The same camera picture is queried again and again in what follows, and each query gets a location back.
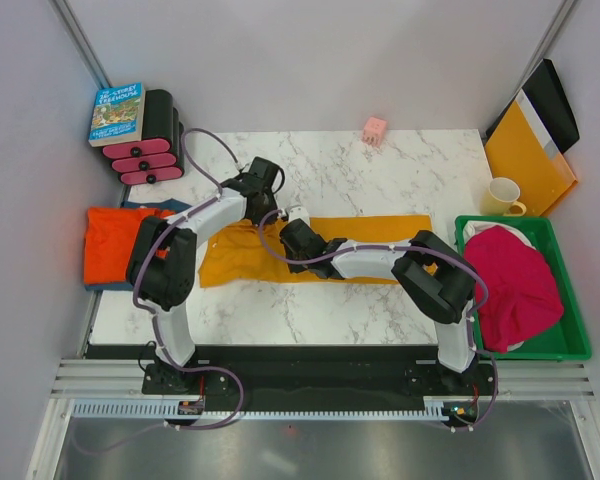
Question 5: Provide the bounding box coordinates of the orange envelope folder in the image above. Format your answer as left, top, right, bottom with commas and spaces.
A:
485, 91, 578, 216

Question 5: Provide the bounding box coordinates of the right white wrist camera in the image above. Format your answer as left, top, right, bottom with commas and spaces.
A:
278, 205, 311, 226

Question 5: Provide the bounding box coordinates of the blue folded t shirt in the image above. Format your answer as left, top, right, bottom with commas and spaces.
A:
84, 198, 191, 293

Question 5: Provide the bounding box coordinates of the pale yellow mug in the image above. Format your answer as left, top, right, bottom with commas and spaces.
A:
480, 177, 527, 217

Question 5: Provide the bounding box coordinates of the green plastic bin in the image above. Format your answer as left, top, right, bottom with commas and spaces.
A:
455, 215, 592, 361

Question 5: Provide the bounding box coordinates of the white cloth in bin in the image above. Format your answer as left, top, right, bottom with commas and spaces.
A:
462, 220, 535, 250

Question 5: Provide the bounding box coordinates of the pink cube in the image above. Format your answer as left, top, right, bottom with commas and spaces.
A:
361, 117, 387, 147

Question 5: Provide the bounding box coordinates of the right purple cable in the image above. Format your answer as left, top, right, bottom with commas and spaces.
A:
257, 209, 493, 357

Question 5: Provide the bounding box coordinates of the white slotted cable duct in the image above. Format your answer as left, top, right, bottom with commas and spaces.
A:
71, 398, 451, 421

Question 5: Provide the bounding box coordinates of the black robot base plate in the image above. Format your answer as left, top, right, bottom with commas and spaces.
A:
142, 345, 496, 411

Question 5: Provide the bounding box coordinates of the black pink drawer organizer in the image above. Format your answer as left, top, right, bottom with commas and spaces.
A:
102, 89, 184, 186

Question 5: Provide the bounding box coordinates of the mustard yellow t shirt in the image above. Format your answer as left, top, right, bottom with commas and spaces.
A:
198, 214, 438, 289

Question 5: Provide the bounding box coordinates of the blue treehouse book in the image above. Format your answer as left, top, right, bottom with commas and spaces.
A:
88, 82, 146, 148

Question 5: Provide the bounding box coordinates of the orange folded t shirt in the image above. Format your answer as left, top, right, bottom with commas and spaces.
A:
82, 206, 177, 286

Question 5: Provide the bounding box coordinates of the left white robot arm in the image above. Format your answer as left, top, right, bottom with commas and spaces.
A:
126, 157, 285, 393

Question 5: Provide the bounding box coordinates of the black white folder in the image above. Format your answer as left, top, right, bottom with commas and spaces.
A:
485, 58, 581, 156

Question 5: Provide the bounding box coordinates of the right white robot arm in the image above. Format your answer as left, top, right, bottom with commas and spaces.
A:
280, 219, 487, 394

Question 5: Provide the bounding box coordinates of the magenta t shirt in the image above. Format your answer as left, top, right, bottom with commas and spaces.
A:
464, 245, 564, 353

